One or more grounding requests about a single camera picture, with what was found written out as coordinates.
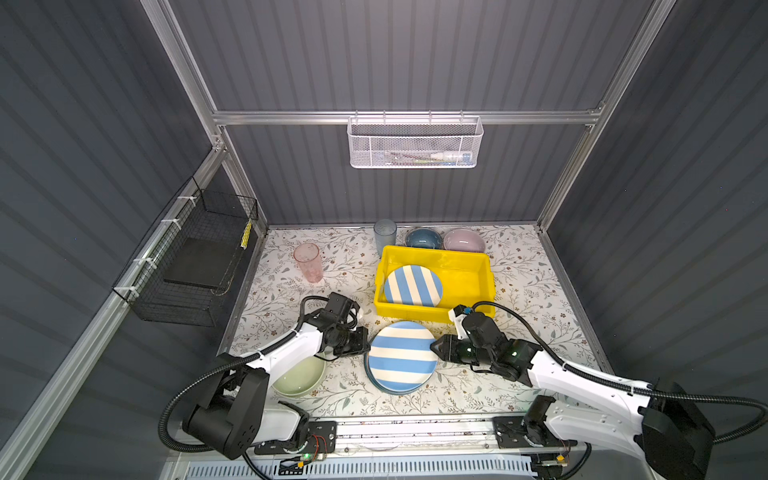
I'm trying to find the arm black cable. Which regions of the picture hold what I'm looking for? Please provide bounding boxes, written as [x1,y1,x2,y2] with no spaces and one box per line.
[157,295,337,454]
[471,301,768,445]

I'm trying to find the grey blue plastic cup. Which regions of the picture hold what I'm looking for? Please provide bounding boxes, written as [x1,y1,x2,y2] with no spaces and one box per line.
[374,219,397,256]

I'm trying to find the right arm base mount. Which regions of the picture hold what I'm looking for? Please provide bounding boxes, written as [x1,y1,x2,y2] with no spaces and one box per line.
[491,395,577,449]

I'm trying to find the light green bowl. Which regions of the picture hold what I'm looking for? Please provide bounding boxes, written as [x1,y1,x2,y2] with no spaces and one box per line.
[272,357,326,397]

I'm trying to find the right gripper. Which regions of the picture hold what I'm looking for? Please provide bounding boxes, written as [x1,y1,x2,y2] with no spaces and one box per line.
[427,332,492,366]

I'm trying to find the dark blue bowl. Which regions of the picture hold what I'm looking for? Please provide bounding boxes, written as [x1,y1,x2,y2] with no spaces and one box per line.
[405,228,443,249]

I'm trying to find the white wire mesh basket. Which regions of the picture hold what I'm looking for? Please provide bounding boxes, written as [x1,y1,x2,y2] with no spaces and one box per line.
[346,113,484,170]

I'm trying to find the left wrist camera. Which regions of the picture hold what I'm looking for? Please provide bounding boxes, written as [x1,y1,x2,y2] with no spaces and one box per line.
[324,292,360,329]

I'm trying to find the items in mesh basket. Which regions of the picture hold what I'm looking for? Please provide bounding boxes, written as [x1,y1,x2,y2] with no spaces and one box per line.
[384,151,475,167]

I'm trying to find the pink plastic cup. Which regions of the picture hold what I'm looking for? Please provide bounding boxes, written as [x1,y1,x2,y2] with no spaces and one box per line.
[293,243,323,284]

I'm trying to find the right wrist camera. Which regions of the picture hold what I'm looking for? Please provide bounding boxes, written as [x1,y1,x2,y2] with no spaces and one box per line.
[449,305,473,340]

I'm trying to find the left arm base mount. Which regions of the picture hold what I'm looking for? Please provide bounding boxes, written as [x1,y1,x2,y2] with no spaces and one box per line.
[253,421,338,455]

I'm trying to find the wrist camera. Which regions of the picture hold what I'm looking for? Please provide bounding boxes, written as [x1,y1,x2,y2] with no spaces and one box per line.
[449,305,473,340]
[324,292,360,329]

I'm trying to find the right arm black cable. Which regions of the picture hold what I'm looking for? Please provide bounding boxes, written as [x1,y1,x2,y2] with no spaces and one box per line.
[471,301,768,445]

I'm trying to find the yellow plastic bin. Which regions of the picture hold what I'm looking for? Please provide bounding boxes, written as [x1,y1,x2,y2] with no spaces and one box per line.
[374,246,496,323]

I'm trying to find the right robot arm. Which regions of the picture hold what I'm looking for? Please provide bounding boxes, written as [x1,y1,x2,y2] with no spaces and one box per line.
[430,334,714,479]

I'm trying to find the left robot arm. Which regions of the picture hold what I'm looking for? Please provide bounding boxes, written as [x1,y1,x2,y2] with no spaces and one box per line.
[182,304,370,460]

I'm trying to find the lilac purple bowl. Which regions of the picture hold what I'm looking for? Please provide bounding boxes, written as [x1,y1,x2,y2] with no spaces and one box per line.
[443,228,486,253]

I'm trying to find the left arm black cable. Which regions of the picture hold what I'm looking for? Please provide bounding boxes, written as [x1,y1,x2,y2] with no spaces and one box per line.
[157,295,337,454]

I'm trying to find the black wire basket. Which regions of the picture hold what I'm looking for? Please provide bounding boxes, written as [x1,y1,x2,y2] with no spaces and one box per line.
[113,181,259,328]

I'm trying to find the aluminium front rail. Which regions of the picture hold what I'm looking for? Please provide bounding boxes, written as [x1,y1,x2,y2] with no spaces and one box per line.
[173,415,655,457]

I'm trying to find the blue white striped plate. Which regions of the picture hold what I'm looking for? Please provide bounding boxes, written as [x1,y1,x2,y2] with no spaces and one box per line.
[382,265,444,307]

